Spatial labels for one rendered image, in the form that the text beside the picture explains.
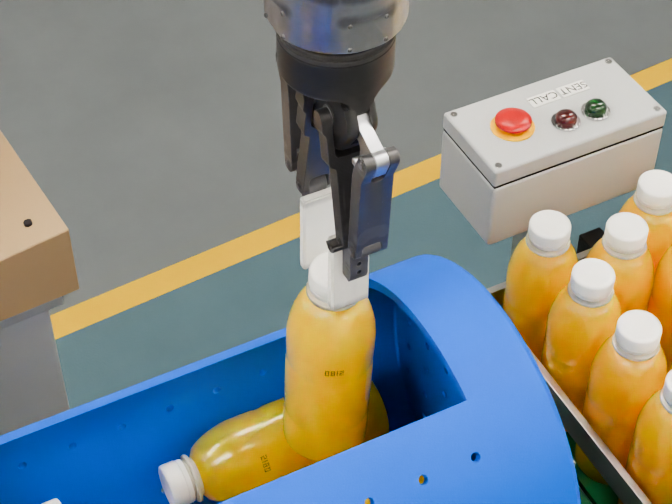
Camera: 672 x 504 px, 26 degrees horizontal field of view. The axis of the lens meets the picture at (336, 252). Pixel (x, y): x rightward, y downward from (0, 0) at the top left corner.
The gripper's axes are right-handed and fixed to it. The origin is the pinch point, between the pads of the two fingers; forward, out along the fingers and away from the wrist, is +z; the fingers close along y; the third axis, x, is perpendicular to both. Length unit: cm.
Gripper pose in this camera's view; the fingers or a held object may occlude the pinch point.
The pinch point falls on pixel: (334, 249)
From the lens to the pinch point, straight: 104.7
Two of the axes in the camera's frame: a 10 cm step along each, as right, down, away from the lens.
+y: 4.5, 6.4, -6.2
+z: -0.1, 7.0, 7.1
